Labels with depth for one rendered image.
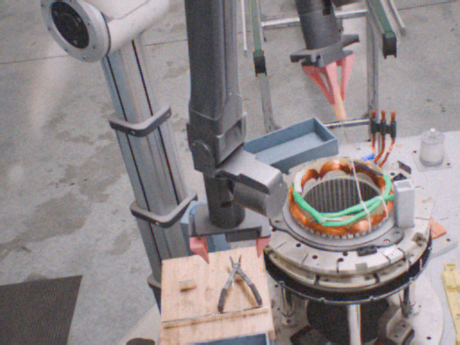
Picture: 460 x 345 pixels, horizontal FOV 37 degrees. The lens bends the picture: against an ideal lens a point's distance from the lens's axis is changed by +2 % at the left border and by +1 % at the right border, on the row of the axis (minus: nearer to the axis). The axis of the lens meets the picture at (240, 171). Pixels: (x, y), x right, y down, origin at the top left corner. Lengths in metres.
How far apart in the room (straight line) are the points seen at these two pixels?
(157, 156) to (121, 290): 1.33
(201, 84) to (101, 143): 2.76
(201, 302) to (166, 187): 0.44
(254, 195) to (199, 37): 0.24
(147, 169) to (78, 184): 1.87
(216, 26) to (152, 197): 0.82
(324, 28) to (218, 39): 0.31
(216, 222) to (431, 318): 0.62
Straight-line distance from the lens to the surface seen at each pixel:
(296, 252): 1.21
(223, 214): 1.01
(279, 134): 1.56
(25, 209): 3.35
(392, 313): 1.40
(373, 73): 3.06
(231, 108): 0.90
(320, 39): 1.10
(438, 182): 1.84
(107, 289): 2.80
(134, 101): 1.44
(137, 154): 1.51
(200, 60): 0.85
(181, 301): 1.21
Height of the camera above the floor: 1.95
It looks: 38 degrees down
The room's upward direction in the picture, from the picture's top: 10 degrees counter-clockwise
